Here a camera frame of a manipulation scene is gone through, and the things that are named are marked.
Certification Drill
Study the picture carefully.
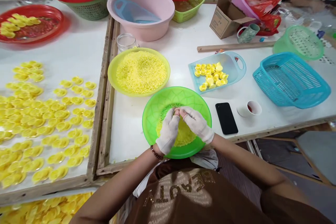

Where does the light green square basket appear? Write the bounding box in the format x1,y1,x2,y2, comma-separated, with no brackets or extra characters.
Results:
171,0,206,23

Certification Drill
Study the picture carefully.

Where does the clear blue scoop tray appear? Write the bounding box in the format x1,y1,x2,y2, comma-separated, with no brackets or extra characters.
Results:
188,51,247,95

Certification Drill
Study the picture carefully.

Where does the red round tray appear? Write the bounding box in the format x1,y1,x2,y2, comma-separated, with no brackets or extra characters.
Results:
0,4,64,44

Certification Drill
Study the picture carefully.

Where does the pink plastic basin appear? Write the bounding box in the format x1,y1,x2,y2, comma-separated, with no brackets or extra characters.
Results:
106,0,176,42

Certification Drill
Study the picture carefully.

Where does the grey-green mug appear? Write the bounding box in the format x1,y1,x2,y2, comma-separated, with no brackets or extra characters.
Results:
237,23,261,44

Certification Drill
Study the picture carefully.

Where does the person's body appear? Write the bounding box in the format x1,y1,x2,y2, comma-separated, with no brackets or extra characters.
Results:
125,153,334,224

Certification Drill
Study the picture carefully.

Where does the black smartphone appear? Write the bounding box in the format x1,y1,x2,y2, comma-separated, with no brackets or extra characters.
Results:
215,102,239,135

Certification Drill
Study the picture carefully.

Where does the layer of yellow plastic flowers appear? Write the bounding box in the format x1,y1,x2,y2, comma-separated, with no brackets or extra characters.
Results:
0,192,94,224

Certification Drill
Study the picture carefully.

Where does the spread of yellow plastic flowers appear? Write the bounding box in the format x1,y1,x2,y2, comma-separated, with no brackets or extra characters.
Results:
0,60,98,190

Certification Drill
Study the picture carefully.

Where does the row of yellow plastic flowers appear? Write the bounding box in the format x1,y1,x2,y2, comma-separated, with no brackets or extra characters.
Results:
0,13,42,40

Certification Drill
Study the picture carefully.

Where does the white cloth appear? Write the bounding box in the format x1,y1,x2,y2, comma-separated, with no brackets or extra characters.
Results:
188,149,219,173

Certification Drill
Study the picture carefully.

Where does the white wooden-framed board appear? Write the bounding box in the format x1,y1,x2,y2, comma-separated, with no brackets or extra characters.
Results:
0,0,115,206
95,0,336,176

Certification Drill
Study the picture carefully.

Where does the person's right hand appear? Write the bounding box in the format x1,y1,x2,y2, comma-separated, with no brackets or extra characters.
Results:
179,106,216,145

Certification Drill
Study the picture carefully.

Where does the brown cardboard box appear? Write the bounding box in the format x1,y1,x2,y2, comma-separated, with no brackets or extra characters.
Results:
209,0,257,40

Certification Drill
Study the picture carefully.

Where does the yellow-green plastic bowl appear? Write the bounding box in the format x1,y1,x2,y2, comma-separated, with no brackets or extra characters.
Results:
107,47,171,97

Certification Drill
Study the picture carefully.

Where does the green plastic bowl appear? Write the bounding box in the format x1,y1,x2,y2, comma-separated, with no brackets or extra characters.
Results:
142,86,212,160

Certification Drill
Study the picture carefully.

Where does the green round mesh basket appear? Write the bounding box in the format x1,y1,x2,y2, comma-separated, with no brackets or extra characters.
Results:
273,25,326,61

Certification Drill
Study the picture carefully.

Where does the blue rectangular mesh basket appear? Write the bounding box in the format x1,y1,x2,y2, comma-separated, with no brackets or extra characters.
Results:
252,51,332,110

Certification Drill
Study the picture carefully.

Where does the pile of yellow beads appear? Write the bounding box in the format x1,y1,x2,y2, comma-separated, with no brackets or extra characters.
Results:
156,119,197,148
115,50,168,95

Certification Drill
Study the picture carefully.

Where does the white paper cup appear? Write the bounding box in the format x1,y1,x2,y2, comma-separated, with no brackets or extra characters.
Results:
236,100,263,118

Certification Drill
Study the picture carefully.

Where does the blue plastic scoop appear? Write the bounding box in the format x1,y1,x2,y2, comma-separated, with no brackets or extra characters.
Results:
113,0,161,24

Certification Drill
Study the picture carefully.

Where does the person's left hand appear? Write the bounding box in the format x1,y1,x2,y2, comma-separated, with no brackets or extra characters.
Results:
155,107,182,156

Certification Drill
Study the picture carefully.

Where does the purple plastic bowl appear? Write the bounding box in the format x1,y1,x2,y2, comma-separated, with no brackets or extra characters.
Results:
231,0,261,20

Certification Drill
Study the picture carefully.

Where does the dark green mesh basket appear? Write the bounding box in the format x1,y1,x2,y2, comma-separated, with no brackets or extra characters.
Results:
62,0,110,22

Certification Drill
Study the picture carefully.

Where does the wooden stick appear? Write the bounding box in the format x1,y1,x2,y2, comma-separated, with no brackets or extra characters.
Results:
197,41,277,53

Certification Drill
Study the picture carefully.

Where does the clear glass jar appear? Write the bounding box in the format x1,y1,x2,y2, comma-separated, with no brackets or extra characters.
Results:
116,33,138,53

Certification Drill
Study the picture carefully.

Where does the cluster of yellow plastic flowers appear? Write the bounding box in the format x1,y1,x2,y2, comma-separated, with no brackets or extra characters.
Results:
194,62,229,92

